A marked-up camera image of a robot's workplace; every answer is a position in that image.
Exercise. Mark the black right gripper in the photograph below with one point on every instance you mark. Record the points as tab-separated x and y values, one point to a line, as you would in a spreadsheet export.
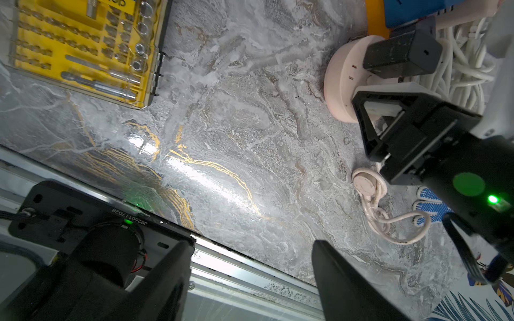
410	139

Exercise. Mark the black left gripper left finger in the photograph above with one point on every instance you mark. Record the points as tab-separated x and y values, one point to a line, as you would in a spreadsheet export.
162	294

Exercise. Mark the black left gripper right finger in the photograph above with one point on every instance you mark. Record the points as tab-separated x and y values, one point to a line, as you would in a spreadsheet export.
344	293

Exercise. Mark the blue cube adapter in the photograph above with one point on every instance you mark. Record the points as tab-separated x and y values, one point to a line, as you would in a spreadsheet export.
399	12

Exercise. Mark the round pink power socket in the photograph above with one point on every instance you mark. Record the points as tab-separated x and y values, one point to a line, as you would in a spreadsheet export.
345	72

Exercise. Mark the white charger plug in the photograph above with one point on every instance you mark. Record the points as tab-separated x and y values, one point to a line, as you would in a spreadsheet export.
389	109

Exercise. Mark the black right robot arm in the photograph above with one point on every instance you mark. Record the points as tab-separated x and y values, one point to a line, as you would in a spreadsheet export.
465	158

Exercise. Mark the blue dotted work glove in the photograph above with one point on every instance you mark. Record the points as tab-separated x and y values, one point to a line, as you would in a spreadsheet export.
429	203

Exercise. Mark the aluminium front rail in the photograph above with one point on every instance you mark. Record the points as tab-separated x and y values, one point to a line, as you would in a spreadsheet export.
224	284

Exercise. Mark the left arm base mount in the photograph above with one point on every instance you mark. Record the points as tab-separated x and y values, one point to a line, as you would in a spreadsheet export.
123	244

